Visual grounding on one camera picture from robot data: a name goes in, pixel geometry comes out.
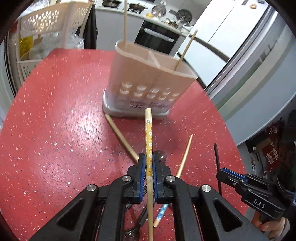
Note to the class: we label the blue floral patterned chopstick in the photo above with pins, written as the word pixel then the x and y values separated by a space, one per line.
pixel 160 215

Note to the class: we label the plain wooden chopstick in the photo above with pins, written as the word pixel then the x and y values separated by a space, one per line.
pixel 125 24

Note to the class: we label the light bamboo chopstick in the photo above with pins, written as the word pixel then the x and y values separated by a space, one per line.
pixel 185 50

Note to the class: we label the thin wooden chopstick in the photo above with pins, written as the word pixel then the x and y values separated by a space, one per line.
pixel 181 167

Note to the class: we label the thin black chopstick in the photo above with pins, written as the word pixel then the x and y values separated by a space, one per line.
pixel 218 167

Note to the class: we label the beige perforated storage cart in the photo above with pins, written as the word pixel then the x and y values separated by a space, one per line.
pixel 58 25

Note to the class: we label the white refrigerator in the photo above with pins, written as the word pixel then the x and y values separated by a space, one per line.
pixel 223 27

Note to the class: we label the beige plastic utensil holder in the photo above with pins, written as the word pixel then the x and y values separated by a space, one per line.
pixel 142 78

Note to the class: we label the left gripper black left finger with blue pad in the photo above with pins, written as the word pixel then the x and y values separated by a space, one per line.
pixel 97 213

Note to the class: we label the black built-in oven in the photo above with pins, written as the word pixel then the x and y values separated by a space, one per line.
pixel 156 37

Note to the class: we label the black hanging garment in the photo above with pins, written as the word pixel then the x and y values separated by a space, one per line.
pixel 91 31

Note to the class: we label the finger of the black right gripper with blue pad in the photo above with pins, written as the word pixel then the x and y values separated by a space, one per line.
pixel 231 178

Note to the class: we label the black wok on stove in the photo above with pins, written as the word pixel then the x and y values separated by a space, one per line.
pixel 111 3

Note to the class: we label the dark cooking pot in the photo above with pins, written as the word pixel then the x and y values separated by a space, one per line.
pixel 136 8

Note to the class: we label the person's right hand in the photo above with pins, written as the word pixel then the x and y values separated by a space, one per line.
pixel 276 230

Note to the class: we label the plain bamboo chopstick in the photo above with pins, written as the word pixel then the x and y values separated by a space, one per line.
pixel 122 139

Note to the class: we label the yellow floral patterned chopstick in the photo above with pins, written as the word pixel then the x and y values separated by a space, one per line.
pixel 149 174

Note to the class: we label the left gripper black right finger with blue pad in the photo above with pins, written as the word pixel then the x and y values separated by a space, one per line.
pixel 200 213

